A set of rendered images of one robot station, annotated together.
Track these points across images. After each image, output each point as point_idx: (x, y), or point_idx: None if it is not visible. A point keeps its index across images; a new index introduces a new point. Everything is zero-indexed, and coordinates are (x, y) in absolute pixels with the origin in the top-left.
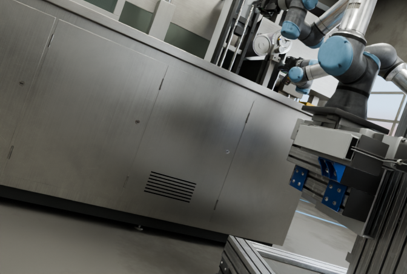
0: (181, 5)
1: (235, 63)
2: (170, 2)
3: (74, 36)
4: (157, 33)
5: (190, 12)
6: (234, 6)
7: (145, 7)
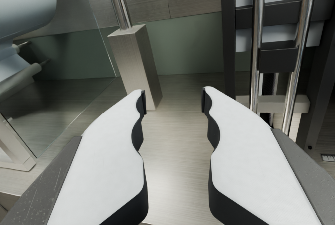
0: None
1: (300, 128)
2: (127, 25)
3: (8, 201)
4: (137, 88)
5: None
6: (222, 0)
7: (135, 20)
